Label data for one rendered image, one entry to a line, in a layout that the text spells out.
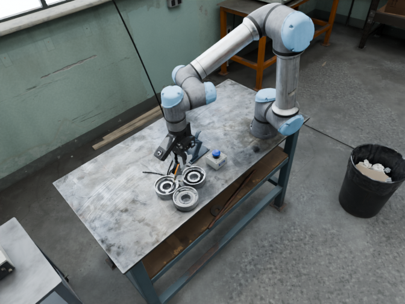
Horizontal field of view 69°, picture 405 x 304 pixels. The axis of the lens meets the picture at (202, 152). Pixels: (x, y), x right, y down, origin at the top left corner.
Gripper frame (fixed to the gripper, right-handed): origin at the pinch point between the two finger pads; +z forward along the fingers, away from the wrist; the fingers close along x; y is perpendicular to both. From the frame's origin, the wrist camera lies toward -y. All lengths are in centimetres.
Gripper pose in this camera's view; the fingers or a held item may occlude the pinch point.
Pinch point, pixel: (179, 166)
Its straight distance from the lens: 121.9
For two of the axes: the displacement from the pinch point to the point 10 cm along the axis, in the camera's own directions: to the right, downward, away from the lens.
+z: 0.6, 7.1, 7.0
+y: 6.8, -5.4, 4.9
